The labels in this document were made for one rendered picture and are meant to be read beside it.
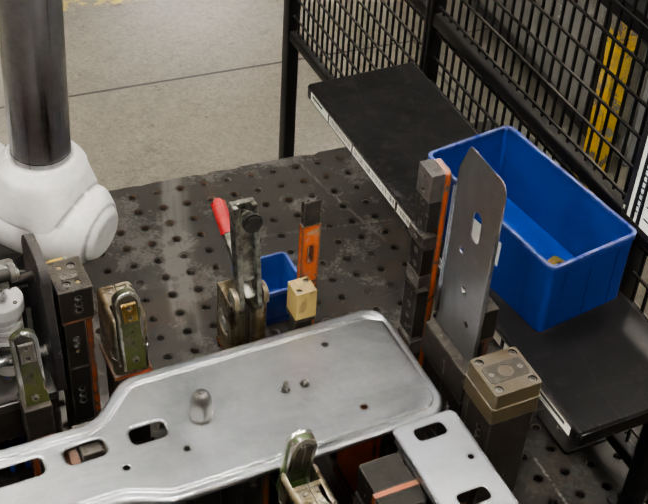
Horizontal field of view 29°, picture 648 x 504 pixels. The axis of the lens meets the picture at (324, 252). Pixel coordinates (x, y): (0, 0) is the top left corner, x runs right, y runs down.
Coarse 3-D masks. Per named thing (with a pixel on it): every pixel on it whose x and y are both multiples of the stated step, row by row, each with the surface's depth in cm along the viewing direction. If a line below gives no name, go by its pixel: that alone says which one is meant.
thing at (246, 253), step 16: (240, 208) 173; (256, 208) 173; (240, 224) 175; (256, 224) 171; (240, 240) 175; (256, 240) 176; (240, 256) 176; (256, 256) 178; (240, 272) 178; (256, 272) 179; (240, 288) 179; (256, 288) 181; (240, 304) 181
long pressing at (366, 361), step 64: (384, 320) 188; (128, 384) 175; (192, 384) 176; (256, 384) 177; (320, 384) 178; (384, 384) 178; (64, 448) 167; (128, 448) 167; (192, 448) 168; (256, 448) 168; (320, 448) 169
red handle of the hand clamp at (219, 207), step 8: (216, 200) 184; (224, 200) 184; (216, 208) 183; (224, 208) 184; (216, 216) 184; (224, 216) 183; (224, 224) 183; (224, 232) 183; (224, 240) 183; (248, 280) 182; (248, 288) 181; (248, 296) 181
